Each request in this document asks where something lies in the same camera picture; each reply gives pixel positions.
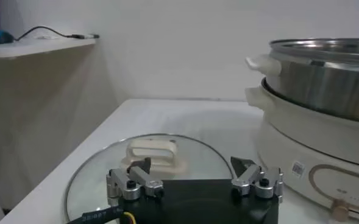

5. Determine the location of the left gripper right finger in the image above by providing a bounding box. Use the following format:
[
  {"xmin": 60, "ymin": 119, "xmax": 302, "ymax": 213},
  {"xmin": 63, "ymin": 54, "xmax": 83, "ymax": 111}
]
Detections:
[{"xmin": 230, "ymin": 156, "xmax": 284, "ymax": 203}]

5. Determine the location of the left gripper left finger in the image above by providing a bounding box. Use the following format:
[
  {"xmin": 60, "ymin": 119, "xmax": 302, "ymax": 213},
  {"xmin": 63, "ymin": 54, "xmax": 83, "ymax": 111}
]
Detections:
[{"xmin": 105, "ymin": 156, "xmax": 165, "ymax": 201}]

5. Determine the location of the glass lid with cream handle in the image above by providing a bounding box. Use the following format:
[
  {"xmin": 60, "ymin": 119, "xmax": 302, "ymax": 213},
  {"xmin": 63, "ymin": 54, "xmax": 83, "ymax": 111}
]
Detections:
[{"xmin": 63, "ymin": 133, "xmax": 238, "ymax": 224}]

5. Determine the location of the perforated steel steamer basket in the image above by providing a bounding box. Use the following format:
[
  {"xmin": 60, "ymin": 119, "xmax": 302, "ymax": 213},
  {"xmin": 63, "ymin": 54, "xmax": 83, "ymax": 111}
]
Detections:
[{"xmin": 245, "ymin": 38, "xmax": 359, "ymax": 124}]

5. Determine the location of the cream electric cooker pot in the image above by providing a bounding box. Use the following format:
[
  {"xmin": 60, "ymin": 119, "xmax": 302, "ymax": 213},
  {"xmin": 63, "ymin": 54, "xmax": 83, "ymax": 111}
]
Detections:
[{"xmin": 244, "ymin": 77, "xmax": 359, "ymax": 224}]

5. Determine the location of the white side table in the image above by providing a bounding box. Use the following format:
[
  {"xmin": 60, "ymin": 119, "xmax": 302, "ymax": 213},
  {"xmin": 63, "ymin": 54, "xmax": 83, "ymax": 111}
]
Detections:
[{"xmin": 0, "ymin": 35, "xmax": 97, "ymax": 59}]

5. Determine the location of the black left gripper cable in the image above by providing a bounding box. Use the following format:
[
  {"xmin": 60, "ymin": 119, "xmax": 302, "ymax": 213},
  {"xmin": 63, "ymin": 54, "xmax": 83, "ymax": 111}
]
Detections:
[{"xmin": 66, "ymin": 206, "xmax": 126, "ymax": 224}]

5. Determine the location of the thin black desk cable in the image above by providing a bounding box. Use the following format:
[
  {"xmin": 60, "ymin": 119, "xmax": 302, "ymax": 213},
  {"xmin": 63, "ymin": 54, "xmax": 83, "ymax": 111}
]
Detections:
[{"xmin": 14, "ymin": 26, "xmax": 84, "ymax": 42}]

